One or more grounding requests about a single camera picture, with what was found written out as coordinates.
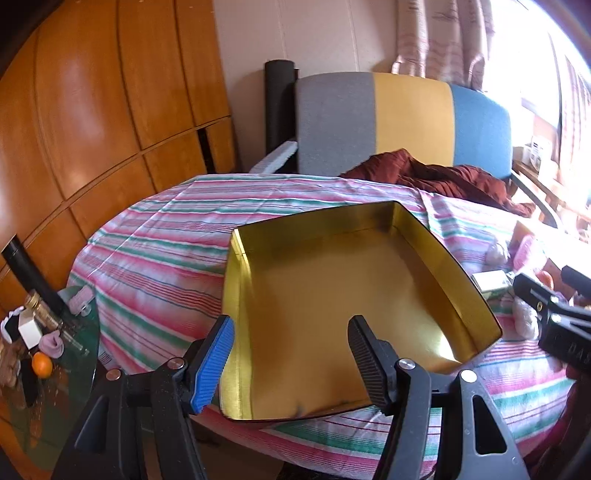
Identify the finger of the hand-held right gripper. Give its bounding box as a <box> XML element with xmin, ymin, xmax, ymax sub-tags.
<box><xmin>513</xmin><ymin>273</ymin><xmax>568</xmax><ymax>319</ymax></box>
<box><xmin>561</xmin><ymin>265</ymin><xmax>591</xmax><ymax>296</ymax></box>

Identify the glass side table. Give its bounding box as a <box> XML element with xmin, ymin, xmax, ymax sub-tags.
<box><xmin>0</xmin><ymin>284</ymin><xmax>100</xmax><ymax>467</ymax></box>

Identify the white barcode box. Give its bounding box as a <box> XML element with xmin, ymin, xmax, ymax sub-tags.
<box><xmin>472</xmin><ymin>270</ymin><xmax>515</xmax><ymax>296</ymax></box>

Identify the wooden wardrobe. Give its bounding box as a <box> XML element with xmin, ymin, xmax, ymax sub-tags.
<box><xmin>0</xmin><ymin>0</ymin><xmax>238</xmax><ymax>480</ymax></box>

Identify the maroon jacket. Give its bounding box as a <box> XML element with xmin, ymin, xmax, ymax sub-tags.
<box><xmin>339</xmin><ymin>148</ymin><xmax>536</xmax><ymax>217</ymax></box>

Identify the gold tin box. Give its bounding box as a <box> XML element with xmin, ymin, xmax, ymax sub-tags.
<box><xmin>221</xmin><ymin>200</ymin><xmax>504</xmax><ymax>422</ymax></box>

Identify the pink patterned curtain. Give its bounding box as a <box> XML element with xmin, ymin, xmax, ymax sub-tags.
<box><xmin>558</xmin><ymin>55</ymin><xmax>591</xmax><ymax>185</ymax></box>
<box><xmin>392</xmin><ymin>0</ymin><xmax>497</xmax><ymax>90</ymax></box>

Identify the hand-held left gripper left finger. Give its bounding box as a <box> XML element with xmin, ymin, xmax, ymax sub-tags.
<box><xmin>50</xmin><ymin>315</ymin><xmax>236</xmax><ymax>480</ymax></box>

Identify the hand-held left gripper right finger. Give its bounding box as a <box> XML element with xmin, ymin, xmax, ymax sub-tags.
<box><xmin>347</xmin><ymin>315</ymin><xmax>532</xmax><ymax>480</ymax></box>

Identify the small white box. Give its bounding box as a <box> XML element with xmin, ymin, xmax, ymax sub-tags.
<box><xmin>17</xmin><ymin>316</ymin><xmax>42</xmax><ymax>349</ymax></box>

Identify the dark sock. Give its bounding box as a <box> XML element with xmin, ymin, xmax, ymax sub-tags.
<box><xmin>21</xmin><ymin>355</ymin><xmax>44</xmax><ymax>407</ymax></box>

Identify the grey yellow blue chair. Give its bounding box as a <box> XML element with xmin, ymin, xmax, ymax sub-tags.
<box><xmin>252</xmin><ymin>72</ymin><xmax>561</xmax><ymax>229</ymax></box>

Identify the black tube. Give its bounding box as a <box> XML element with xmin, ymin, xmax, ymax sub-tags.
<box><xmin>1</xmin><ymin>237</ymin><xmax>65</xmax><ymax>315</ymax></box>

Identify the white printed carton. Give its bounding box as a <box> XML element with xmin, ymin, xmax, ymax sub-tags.
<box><xmin>524</xmin><ymin>136</ymin><xmax>553</xmax><ymax>174</ymax></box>

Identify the pink rolled sock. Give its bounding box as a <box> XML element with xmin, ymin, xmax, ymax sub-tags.
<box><xmin>39</xmin><ymin>333</ymin><xmax>68</xmax><ymax>358</ymax></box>
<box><xmin>69</xmin><ymin>285</ymin><xmax>95</xmax><ymax>317</ymax></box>

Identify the black and white sock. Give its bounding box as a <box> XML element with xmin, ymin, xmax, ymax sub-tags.
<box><xmin>0</xmin><ymin>309</ymin><xmax>21</xmax><ymax>344</ymax></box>

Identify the black rolled mat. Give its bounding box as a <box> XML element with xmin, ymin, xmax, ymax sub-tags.
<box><xmin>264</xmin><ymin>59</ymin><xmax>298</xmax><ymax>155</ymax></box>

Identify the striped tablecloth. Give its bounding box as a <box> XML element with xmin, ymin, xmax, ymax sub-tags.
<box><xmin>67</xmin><ymin>173</ymin><xmax>578</xmax><ymax>469</ymax></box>

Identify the brass fitting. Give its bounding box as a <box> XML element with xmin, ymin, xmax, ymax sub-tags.
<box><xmin>23</xmin><ymin>293</ymin><xmax>88</xmax><ymax>356</ymax></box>

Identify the wooden desk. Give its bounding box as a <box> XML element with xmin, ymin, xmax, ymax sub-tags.
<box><xmin>512</xmin><ymin>159</ymin><xmax>591</xmax><ymax>241</ymax></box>

